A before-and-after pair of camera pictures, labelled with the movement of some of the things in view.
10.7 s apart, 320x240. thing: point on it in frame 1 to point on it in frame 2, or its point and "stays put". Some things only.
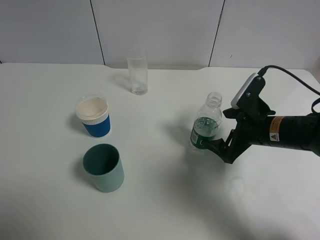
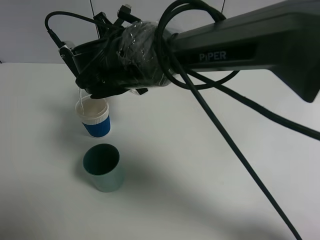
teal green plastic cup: (103, 162) stays put
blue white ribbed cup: (93, 112) stays put
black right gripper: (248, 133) to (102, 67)
